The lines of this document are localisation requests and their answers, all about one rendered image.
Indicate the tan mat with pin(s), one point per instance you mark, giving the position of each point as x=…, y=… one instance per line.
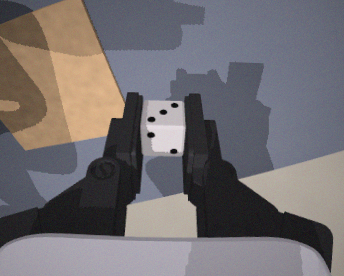
x=56, y=84

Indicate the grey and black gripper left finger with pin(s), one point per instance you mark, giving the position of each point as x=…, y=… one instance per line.
x=90, y=206

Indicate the white die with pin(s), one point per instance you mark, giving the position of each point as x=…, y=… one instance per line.
x=163, y=128

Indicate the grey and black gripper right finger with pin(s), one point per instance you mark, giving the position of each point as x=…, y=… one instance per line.
x=228, y=205

